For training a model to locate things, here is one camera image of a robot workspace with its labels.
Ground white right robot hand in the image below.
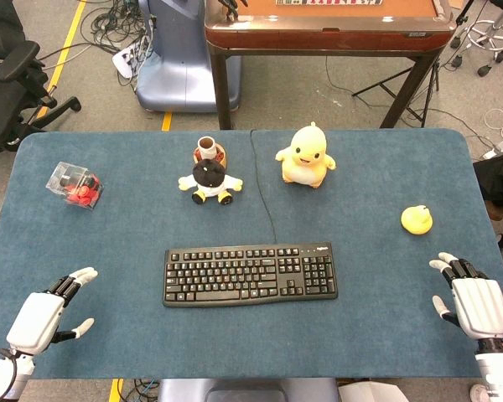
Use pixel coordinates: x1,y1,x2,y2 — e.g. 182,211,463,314
428,251,503,342

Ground black office chair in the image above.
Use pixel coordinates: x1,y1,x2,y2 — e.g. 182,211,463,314
0,0,83,169

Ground blue felt table mat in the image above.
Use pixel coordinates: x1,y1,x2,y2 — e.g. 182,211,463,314
0,128,503,381

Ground black bag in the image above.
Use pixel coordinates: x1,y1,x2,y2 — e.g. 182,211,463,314
472,143,503,253

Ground clear box with red pieces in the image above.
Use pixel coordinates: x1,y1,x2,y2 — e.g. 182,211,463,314
45,161,106,212

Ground black-headed plush doll white coat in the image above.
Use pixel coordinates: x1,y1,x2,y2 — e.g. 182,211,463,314
177,158,245,207

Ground brown mahjong table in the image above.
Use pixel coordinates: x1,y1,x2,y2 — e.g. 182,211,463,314
204,0,457,130

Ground row of mahjong tiles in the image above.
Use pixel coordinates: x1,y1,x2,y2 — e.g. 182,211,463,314
274,0,384,7

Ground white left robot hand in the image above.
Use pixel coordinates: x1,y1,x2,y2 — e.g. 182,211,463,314
6,266,99,357

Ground black computer keyboard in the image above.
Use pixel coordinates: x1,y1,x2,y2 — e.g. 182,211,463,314
163,241,340,308

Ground black keyboard cable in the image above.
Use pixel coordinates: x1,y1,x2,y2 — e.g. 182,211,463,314
249,129,278,245

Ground yellow plush dinosaur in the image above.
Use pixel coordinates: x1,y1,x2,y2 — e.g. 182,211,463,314
274,121,337,189

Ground small yellow rubber duck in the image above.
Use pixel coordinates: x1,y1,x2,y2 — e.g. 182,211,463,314
400,204,434,236

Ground brown cylindrical cup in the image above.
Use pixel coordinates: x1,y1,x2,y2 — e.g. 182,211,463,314
193,136,228,167

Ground chrome wheeled stool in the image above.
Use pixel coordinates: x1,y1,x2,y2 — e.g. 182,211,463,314
449,0,503,78

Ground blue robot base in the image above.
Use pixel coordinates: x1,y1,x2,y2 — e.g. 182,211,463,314
135,0,242,114

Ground black-fingered background robot hand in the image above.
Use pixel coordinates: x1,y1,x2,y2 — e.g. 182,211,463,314
216,0,249,23

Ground tangle of floor cables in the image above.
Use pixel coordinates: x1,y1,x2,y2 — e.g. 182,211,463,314
80,0,154,55

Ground white power strip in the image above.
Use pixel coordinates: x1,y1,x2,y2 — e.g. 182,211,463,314
111,40,153,80

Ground grey own robot base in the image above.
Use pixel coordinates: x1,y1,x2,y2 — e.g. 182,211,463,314
156,377,341,402

